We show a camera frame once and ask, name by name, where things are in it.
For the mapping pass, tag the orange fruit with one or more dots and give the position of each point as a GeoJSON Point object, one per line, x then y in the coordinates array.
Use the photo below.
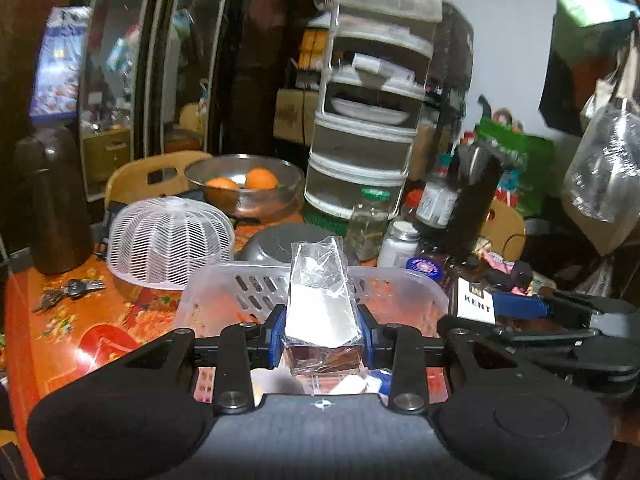
{"type": "Point", "coordinates": [223, 183]}
{"type": "Point", "coordinates": [260, 179]}

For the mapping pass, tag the wooden chair back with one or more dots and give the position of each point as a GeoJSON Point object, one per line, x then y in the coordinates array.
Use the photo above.
{"type": "Point", "coordinates": [151, 177]}

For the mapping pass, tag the dark brown covered bundle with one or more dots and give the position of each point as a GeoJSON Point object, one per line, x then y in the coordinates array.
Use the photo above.
{"type": "Point", "coordinates": [451, 67]}

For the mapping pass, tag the orange fruit left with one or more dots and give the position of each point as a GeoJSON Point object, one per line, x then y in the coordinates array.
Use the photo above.
{"type": "Point", "coordinates": [223, 183]}

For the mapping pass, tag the bunch of keys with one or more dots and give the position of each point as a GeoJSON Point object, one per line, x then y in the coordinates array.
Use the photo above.
{"type": "Point", "coordinates": [73, 289]}

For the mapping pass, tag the grey pot lid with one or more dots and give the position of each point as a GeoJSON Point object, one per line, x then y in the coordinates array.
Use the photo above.
{"type": "Point", "coordinates": [273, 245]}

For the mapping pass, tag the white lid jar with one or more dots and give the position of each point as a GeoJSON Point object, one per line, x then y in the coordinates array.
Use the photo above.
{"type": "Point", "coordinates": [400, 243]}

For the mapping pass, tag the blue hanging calendar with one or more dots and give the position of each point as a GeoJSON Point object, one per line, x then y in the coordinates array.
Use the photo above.
{"type": "Point", "coordinates": [61, 54]}

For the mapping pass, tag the dark bottle white label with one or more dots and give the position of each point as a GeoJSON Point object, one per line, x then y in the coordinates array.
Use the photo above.
{"type": "Point", "coordinates": [436, 205]}

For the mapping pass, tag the black bag with funnel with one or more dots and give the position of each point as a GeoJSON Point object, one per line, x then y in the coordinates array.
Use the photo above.
{"type": "Point", "coordinates": [474, 173]}

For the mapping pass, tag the brown thermos flask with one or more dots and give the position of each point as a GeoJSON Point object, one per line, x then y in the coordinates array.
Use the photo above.
{"type": "Point", "coordinates": [60, 237]}

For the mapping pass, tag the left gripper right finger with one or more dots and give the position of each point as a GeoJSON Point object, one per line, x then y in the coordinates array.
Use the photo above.
{"type": "Point", "coordinates": [407, 354]}

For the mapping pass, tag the green shopping bag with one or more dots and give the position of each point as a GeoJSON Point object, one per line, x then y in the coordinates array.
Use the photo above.
{"type": "Point", "coordinates": [527, 159]}

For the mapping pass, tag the clear plastic basket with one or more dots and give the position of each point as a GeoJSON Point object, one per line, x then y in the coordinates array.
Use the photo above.
{"type": "Point", "coordinates": [229, 294]}

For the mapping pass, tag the glass jar green lid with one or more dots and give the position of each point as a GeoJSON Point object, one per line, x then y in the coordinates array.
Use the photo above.
{"type": "Point", "coordinates": [367, 223]}

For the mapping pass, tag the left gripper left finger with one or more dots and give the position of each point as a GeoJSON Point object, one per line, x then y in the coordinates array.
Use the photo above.
{"type": "Point", "coordinates": [239, 349]}

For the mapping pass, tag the black white Kent box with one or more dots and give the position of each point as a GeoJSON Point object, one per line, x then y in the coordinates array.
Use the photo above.
{"type": "Point", "coordinates": [471, 302]}

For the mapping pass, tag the glass jar blue lid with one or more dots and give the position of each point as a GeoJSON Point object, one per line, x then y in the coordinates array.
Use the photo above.
{"type": "Point", "coordinates": [426, 267]}

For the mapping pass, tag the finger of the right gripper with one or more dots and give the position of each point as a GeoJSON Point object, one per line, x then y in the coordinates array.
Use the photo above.
{"type": "Point", "coordinates": [543, 305]}
{"type": "Point", "coordinates": [508, 338]}

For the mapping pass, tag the white mesh food cover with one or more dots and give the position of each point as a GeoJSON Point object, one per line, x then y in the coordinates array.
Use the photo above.
{"type": "Point", "coordinates": [160, 242]}

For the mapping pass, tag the orange fruit right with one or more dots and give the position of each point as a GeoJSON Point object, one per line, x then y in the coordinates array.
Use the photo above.
{"type": "Point", "coordinates": [260, 179]}

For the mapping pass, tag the hanging clear plastic bag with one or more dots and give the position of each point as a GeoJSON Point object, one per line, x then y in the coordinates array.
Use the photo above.
{"type": "Point", "coordinates": [602, 181]}

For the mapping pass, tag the metal bowl with oranges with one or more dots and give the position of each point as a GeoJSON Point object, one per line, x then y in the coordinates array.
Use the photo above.
{"type": "Point", "coordinates": [244, 203]}

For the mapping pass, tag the tiered mesh food cabinet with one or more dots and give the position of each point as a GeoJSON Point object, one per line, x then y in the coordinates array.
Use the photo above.
{"type": "Point", "coordinates": [372, 89]}

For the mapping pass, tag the dark wooden wardrobe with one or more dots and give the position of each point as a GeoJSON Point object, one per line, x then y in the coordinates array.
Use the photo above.
{"type": "Point", "coordinates": [163, 55]}

